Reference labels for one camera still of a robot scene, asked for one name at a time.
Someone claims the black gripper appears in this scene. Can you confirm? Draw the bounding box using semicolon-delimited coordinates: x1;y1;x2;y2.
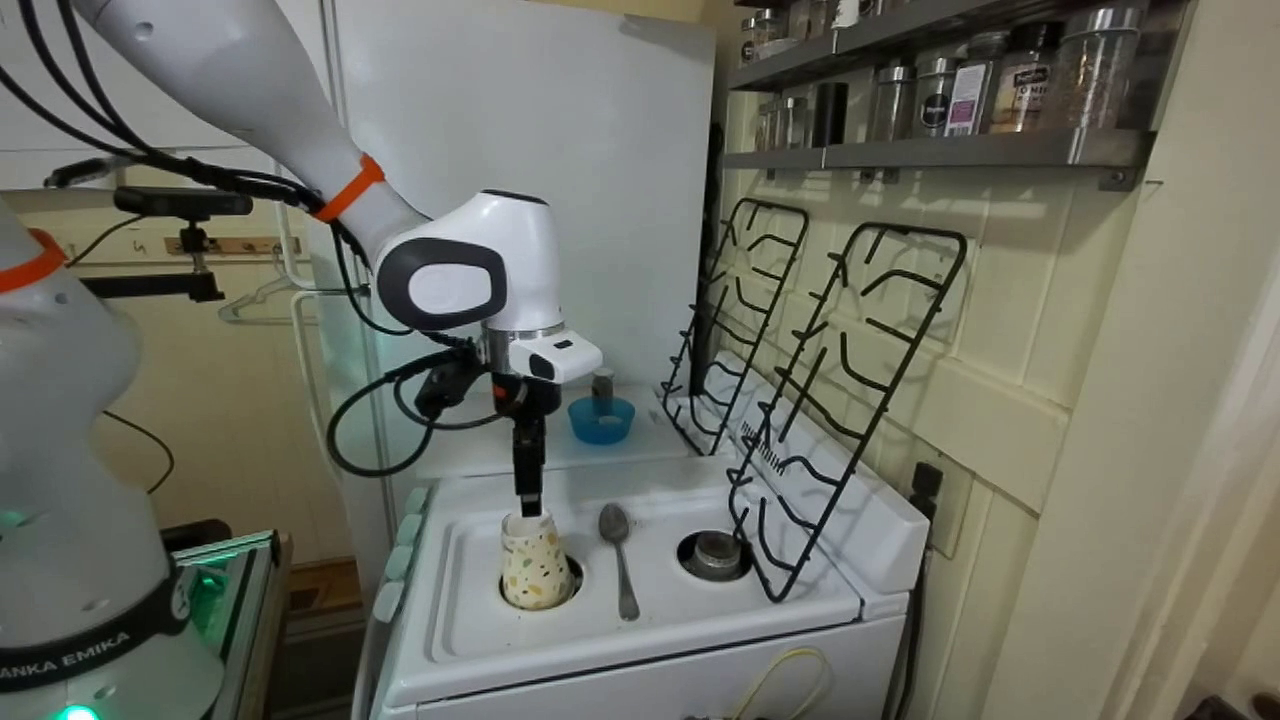
493;375;563;521

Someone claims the patterned paper cup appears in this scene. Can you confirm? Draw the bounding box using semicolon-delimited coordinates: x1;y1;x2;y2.
494;511;579;617

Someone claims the blue plastic bowl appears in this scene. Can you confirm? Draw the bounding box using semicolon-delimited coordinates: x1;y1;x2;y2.
567;391;638;448

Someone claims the metal spoon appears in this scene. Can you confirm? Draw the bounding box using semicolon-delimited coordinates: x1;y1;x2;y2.
597;498;644;624

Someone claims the black stove grate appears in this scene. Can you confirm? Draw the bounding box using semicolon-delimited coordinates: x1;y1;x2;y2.
724;221;972;609
654;196;811;459

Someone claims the white gas stove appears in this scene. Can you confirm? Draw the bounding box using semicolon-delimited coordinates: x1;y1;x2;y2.
351;375;930;720

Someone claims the metal mug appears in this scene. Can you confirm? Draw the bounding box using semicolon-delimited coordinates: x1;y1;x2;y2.
736;4;781;63

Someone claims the thin black looped cable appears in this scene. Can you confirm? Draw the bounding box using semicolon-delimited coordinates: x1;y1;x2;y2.
322;339;515;478

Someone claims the wall power outlet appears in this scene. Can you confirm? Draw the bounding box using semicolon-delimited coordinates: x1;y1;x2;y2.
912;456;976;560

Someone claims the black camera on mount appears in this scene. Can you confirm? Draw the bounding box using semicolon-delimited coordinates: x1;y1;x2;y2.
76;178;255;309

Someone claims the grey metal wall shelf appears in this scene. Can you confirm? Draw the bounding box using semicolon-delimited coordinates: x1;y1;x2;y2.
715;123;1159;192
729;0;1071;96

